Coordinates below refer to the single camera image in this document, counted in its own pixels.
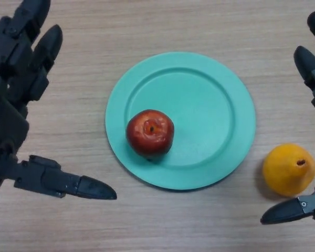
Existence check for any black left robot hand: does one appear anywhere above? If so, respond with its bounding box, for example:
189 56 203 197
0 0 118 202

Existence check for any yellow orange pear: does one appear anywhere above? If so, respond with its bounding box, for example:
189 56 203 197
262 143 315 197

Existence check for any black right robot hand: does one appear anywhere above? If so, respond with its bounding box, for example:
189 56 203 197
260 10 315 225

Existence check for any green round plate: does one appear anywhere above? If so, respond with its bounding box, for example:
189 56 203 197
105 51 256 191

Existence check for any red apple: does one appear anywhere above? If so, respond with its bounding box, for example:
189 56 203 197
125 109 175 161

